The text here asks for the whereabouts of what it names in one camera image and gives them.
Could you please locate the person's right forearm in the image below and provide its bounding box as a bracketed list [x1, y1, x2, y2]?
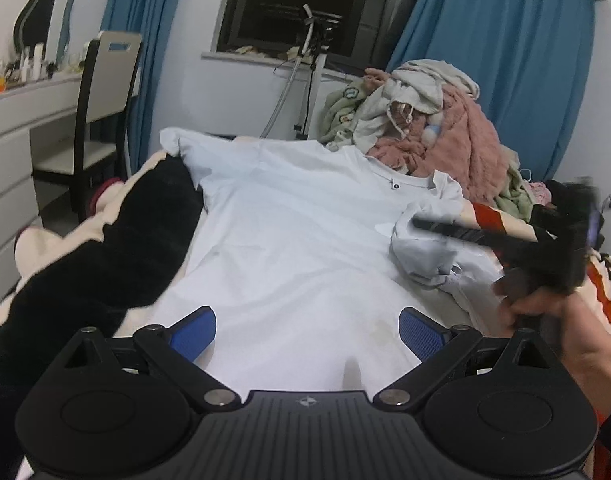
[560, 305, 611, 461]

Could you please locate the green cloth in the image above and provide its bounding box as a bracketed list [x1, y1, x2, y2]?
[489, 147, 537, 223]

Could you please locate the plaid cloth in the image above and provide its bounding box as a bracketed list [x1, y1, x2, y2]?
[387, 101, 415, 134]

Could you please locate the white tripod stand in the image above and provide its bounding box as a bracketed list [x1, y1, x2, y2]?
[259, 4, 337, 141]

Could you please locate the white t-shirt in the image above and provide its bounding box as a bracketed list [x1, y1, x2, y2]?
[150, 127, 517, 397]

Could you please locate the pink fuzzy blanket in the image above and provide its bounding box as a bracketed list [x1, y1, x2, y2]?
[364, 67, 517, 207]

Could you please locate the curved frame mirror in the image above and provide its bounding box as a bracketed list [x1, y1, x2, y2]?
[12, 0, 77, 67]

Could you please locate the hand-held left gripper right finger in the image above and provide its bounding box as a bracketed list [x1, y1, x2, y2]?
[373, 307, 554, 409]

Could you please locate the black and cream chair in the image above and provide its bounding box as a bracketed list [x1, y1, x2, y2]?
[32, 30, 144, 223]

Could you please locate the person's right hand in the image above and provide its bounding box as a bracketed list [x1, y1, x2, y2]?
[493, 279, 602, 362]

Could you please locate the green printed blanket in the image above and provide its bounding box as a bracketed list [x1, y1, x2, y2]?
[319, 79, 382, 150]

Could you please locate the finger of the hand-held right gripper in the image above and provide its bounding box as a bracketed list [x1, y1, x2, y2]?
[412, 215, 537, 261]

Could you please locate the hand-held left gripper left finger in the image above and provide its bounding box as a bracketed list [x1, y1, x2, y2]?
[64, 306, 242, 409]

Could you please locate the clutter on window sill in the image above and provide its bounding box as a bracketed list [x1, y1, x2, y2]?
[229, 44, 309, 62]

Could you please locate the pile of white clothes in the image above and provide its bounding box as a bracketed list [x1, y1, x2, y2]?
[354, 59, 481, 150]

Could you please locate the group of cosmetic bottles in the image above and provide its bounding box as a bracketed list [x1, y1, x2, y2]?
[4, 40, 88, 82]

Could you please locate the white dresser with drawers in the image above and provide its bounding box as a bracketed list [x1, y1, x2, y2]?
[0, 71, 142, 306]

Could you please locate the small pink cloth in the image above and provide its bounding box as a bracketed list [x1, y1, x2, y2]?
[527, 182, 553, 207]

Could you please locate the blue curtain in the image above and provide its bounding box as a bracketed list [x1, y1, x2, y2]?
[384, 0, 600, 182]
[99, 0, 194, 177]

